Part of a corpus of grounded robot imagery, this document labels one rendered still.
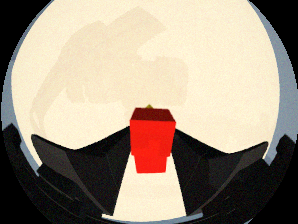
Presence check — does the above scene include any red cube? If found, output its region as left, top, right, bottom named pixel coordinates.
left=134, top=156, right=168, bottom=173
left=129, top=108, right=176, bottom=157

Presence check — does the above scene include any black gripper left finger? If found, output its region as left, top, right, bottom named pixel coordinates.
left=31, top=125, right=132, bottom=217

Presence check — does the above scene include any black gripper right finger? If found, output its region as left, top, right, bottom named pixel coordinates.
left=170, top=128, right=269, bottom=217

